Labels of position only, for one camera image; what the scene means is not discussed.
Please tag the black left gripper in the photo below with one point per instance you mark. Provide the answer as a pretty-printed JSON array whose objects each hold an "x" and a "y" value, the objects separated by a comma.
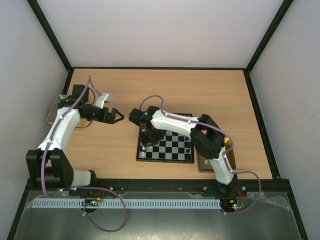
[{"x": 110, "y": 120}]

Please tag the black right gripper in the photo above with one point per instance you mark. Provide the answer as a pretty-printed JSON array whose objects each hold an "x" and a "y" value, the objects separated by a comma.
[{"x": 150, "y": 138}]

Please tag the black white chess board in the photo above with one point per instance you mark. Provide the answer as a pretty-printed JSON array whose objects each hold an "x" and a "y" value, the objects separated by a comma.
[{"x": 176, "y": 145}]

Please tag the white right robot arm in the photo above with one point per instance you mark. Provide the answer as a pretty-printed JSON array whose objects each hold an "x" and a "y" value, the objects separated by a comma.
[{"x": 208, "y": 139}]

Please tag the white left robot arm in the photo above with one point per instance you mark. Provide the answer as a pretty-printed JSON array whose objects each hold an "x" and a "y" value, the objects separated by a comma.
[{"x": 48, "y": 165}]

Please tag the silver metal tin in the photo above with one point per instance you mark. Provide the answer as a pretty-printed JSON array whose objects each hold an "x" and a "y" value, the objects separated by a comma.
[{"x": 54, "y": 109}]

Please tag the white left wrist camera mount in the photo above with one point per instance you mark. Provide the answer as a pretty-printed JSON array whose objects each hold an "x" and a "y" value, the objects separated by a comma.
[{"x": 103, "y": 99}]

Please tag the light blue slotted cable duct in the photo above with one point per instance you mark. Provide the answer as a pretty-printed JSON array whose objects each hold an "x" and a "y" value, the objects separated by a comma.
[{"x": 74, "y": 203}]

